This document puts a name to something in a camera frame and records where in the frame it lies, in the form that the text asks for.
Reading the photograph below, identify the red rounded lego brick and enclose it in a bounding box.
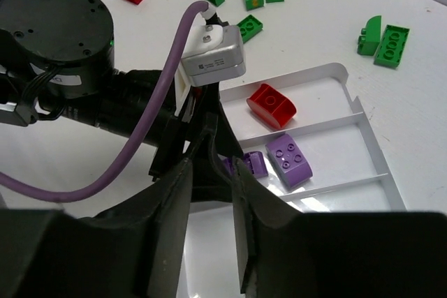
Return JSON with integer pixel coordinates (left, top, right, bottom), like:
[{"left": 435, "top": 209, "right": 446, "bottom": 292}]
[{"left": 246, "top": 83, "right": 297, "bottom": 130}]

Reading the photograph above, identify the green long lego brick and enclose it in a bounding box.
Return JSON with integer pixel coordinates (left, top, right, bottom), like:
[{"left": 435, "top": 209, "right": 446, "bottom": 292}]
[{"left": 237, "top": 15, "right": 263, "bottom": 43}]

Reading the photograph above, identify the green curved lego brick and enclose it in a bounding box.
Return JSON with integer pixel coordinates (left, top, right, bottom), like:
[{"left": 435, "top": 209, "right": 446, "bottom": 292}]
[{"left": 357, "top": 15, "right": 381, "bottom": 56}]

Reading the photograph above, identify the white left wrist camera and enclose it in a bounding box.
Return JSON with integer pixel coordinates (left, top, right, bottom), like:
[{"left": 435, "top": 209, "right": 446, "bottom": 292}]
[{"left": 174, "top": 9, "right": 246, "bottom": 117}]

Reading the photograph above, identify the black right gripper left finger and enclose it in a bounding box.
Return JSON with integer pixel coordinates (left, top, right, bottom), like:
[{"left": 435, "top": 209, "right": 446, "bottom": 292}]
[{"left": 1, "top": 159, "right": 193, "bottom": 297}]

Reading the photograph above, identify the white three-compartment tray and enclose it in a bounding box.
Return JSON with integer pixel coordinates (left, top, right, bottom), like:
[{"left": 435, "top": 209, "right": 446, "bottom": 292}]
[{"left": 216, "top": 62, "right": 408, "bottom": 298}]

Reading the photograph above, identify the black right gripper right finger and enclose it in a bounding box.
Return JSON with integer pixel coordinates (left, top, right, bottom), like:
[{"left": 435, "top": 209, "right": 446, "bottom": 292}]
[{"left": 232, "top": 160, "right": 446, "bottom": 297}]

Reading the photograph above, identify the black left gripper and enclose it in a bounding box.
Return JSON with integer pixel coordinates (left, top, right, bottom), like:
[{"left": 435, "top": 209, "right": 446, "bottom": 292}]
[{"left": 97, "top": 70, "right": 243, "bottom": 203}]

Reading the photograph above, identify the green long lego plate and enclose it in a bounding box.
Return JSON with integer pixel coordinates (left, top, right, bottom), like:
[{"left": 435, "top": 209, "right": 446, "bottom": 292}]
[{"left": 374, "top": 24, "right": 410, "bottom": 69}]

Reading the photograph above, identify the purple paw print lego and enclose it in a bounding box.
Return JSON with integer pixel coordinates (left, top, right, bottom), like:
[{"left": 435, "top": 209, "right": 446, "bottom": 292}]
[{"left": 265, "top": 134, "right": 313, "bottom": 191}]

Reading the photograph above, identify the small purple lego brick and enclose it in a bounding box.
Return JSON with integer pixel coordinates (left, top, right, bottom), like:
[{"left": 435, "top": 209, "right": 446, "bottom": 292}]
[{"left": 221, "top": 151, "right": 268, "bottom": 179}]

